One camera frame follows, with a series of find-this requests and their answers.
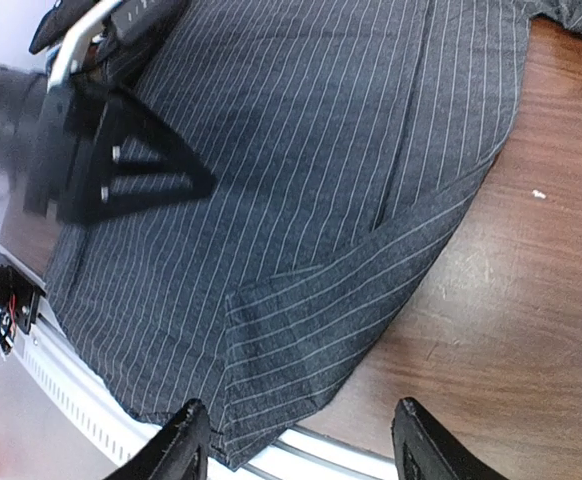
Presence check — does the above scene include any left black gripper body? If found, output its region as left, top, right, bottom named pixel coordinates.
left=23, top=80, right=116, bottom=225

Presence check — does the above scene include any black pinstriped long sleeve shirt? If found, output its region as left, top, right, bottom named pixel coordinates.
left=45, top=1, right=582, bottom=469

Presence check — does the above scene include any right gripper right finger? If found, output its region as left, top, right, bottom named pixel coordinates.
left=392, top=397, right=494, bottom=479

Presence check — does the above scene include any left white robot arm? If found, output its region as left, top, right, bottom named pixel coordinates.
left=0, top=1, right=216, bottom=225

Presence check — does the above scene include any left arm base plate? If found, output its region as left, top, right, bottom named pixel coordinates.
left=0, top=254, right=45, bottom=355

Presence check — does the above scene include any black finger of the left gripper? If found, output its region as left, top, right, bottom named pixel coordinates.
left=78, top=92, right=216, bottom=225

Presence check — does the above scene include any aluminium front rail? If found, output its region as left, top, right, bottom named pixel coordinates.
left=0, top=234, right=397, bottom=480

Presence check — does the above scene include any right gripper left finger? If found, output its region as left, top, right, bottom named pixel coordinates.
left=106, top=399, right=211, bottom=480

